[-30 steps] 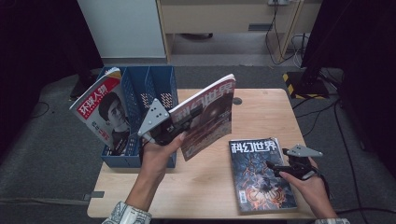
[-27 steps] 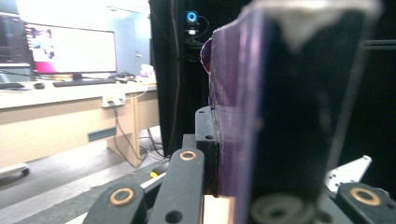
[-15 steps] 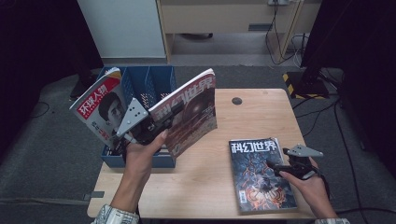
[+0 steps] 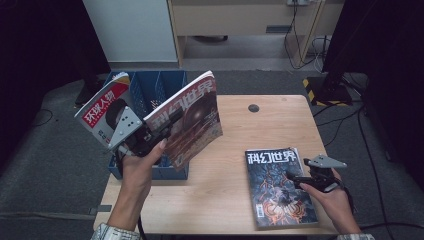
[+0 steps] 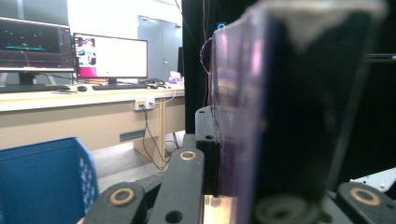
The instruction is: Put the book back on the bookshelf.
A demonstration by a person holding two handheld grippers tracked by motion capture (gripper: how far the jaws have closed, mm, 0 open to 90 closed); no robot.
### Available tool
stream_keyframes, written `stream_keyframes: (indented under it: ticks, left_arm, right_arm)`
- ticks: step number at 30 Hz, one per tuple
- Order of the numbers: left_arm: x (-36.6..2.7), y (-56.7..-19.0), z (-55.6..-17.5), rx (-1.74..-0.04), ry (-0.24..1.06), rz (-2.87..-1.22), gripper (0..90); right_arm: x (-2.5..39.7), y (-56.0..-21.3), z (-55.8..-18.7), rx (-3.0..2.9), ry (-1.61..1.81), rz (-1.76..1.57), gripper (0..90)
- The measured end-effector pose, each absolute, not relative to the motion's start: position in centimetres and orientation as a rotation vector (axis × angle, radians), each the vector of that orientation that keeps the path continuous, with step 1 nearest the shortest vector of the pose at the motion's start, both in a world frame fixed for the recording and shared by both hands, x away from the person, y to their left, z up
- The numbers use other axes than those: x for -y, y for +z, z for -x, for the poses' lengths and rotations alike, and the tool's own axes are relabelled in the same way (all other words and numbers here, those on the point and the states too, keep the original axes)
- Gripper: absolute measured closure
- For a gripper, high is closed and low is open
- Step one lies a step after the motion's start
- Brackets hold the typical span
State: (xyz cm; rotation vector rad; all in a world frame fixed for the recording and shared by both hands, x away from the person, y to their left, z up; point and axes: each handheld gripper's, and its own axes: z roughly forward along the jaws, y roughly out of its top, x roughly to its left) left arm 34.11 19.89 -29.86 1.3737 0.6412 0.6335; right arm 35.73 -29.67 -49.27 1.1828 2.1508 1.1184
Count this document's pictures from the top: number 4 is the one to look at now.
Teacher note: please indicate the dark blue illustrated magazine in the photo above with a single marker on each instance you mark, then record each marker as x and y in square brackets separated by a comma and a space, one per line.
[266, 200]

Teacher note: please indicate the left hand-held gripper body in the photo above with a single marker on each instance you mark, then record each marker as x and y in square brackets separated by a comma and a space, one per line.
[133, 133]

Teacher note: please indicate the grey round table grommet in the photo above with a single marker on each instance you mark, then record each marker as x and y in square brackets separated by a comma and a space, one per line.
[253, 108]

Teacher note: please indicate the portrait magazine with red label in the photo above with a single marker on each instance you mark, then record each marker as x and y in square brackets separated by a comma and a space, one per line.
[100, 110]

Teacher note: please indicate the red-brown planet cover magazine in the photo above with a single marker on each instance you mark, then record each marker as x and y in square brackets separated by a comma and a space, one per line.
[200, 133]

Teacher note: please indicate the blue plastic file rack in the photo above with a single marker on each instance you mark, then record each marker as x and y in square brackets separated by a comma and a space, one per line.
[173, 175]

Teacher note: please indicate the grey tape piece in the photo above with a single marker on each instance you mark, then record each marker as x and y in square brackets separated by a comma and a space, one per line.
[100, 209]

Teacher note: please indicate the beige wooden desk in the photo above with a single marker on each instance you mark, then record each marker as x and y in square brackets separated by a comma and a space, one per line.
[233, 18]

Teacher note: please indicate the person's left hand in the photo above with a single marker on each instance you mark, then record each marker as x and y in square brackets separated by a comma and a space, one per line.
[138, 173]

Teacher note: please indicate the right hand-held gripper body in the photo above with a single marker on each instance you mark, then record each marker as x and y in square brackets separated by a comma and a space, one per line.
[325, 178]

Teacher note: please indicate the person's right hand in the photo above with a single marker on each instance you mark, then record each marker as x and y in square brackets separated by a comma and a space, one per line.
[336, 206]

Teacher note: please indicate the dark curtain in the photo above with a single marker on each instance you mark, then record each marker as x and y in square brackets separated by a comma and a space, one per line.
[393, 66]

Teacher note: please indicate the white cabinet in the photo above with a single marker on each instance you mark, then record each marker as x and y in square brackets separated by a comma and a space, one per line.
[133, 30]

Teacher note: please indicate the black stand with striped base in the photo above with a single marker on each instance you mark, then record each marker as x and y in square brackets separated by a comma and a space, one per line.
[85, 96]
[330, 91]

